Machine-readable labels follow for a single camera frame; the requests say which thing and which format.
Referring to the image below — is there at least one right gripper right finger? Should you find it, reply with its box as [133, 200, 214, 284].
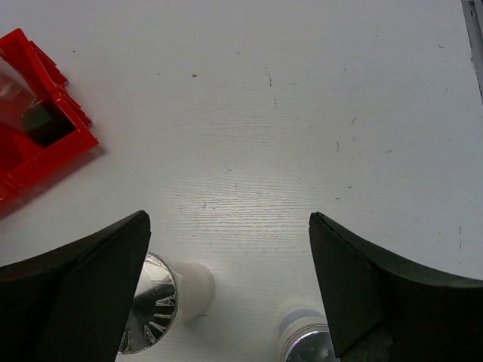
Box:
[309, 213, 482, 361]

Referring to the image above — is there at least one red plastic organizer tray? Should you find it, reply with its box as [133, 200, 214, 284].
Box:
[1, 29, 99, 207]

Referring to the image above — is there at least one dark liquid glass bottle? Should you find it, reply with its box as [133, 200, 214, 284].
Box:
[1, 60, 75, 147]

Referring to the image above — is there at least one silver lid white powder jar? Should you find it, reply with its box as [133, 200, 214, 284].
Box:
[118, 253, 215, 355]

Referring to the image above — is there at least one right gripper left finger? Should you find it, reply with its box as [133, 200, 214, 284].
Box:
[1, 210, 151, 361]

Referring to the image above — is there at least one silver lid blue label jar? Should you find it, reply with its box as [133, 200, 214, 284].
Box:
[276, 305, 340, 362]

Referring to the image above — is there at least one aluminium table frame rail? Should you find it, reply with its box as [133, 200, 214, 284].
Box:
[461, 0, 483, 98]

